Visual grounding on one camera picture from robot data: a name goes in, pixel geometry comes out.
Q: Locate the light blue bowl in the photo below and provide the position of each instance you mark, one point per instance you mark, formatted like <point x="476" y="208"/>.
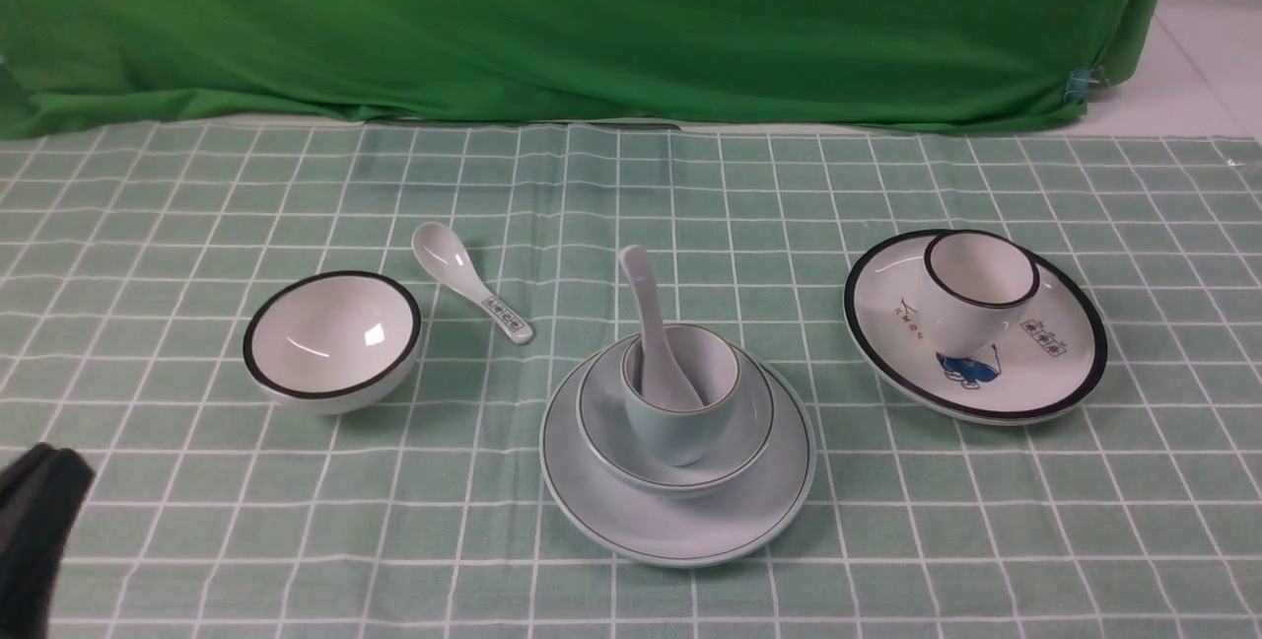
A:
<point x="606" y="429"/>

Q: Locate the blue binder clip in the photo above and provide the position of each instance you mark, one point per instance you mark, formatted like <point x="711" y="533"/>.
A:
<point x="1078" y="87"/>

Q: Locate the light blue cup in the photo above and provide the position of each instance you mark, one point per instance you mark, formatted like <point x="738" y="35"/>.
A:
<point x="712" y="366"/>

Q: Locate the white bowl black rim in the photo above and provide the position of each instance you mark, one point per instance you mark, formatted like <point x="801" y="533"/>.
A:
<point x="335" y="342"/>

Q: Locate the green checkered tablecloth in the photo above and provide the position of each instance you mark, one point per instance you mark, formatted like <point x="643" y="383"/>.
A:
<point x="134" y="256"/>

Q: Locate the plain white spoon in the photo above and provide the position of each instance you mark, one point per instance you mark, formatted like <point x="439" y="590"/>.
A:
<point x="662" y="382"/>

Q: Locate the white plate black rim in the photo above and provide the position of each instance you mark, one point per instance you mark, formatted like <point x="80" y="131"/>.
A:
<point x="1044" y="366"/>

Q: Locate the white cup black rim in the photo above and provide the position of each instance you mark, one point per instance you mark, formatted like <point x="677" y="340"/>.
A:
<point x="974" y="287"/>

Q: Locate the green backdrop cloth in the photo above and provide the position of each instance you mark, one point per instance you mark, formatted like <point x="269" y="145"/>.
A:
<point x="938" y="66"/>

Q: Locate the light blue plate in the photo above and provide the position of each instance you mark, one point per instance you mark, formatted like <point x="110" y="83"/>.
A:
<point x="726" y="524"/>

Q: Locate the white spoon with print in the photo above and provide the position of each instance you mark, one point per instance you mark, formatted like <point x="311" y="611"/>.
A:
<point x="442" y="254"/>

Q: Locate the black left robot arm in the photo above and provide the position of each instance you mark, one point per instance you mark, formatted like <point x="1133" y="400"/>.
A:
<point x="42" y="493"/>

